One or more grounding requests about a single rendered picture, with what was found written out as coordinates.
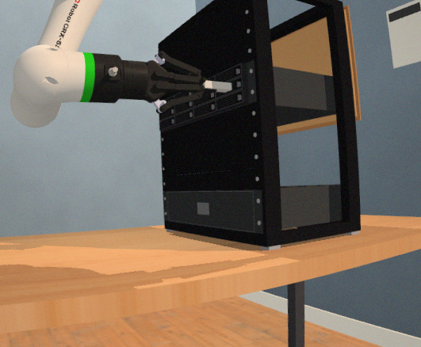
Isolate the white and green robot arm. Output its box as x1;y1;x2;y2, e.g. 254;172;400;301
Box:
10;0;124;128

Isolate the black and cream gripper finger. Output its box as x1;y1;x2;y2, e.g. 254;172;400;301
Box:
152;82;232;113
153;51;232;86

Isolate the black server rack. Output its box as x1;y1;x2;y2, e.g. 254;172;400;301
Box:
158;0;361;250

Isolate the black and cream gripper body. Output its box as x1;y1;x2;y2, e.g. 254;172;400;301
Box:
119;60;170;103

